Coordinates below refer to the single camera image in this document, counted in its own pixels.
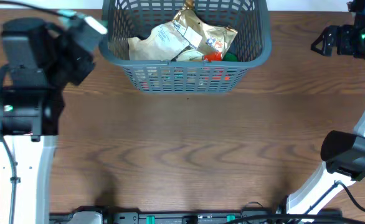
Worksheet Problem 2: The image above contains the beige paper pouch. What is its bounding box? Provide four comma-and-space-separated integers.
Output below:
127, 21, 191, 62

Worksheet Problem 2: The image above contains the green lidded seasoning jar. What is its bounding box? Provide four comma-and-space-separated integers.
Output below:
222, 52, 239, 62

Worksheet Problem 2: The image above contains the red San Remo spaghetti pack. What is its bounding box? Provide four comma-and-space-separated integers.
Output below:
135, 52, 233, 91

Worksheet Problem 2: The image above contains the gold foil snack bag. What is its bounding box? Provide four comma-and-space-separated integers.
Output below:
172, 1, 238, 62

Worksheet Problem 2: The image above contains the mint green wipes packet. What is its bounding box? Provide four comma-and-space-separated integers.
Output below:
57, 9, 86, 22

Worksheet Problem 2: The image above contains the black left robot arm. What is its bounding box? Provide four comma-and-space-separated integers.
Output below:
0, 16, 107, 223

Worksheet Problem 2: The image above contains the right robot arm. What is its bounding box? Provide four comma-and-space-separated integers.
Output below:
282, 25, 365, 222

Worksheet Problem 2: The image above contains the grey plastic lattice basket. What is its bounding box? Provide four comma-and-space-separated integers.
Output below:
100, 0, 272, 94

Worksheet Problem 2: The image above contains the black left cable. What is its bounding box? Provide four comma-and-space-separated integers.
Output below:
0, 0, 71, 19

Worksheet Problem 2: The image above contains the black cable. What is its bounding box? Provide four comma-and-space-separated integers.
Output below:
222, 180, 365, 224
0, 0, 71, 19

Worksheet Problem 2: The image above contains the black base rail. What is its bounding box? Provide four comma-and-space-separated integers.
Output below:
50, 205, 345, 224

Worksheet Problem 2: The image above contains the black right cable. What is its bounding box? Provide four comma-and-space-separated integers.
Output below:
222, 180, 365, 224

